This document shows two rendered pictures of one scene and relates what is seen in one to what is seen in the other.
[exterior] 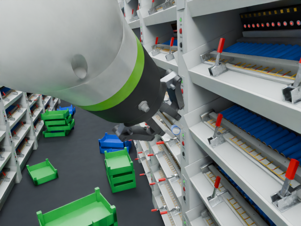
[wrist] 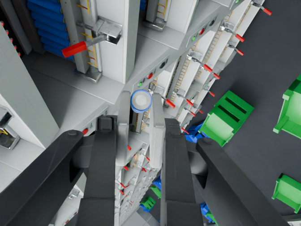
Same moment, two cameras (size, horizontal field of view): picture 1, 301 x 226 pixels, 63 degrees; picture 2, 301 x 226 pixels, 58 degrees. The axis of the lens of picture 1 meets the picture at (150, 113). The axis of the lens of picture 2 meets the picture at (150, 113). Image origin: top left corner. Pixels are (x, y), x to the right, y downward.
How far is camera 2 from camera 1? 0.28 m
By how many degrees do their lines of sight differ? 4
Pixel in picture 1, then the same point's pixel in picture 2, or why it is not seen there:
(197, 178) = (178, 23)
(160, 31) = not seen: hidden behind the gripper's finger
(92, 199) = (291, 126)
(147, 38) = (67, 210)
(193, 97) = (79, 110)
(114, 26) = not seen: outside the picture
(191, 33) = not seen: outside the picture
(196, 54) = (13, 156)
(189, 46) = (9, 175)
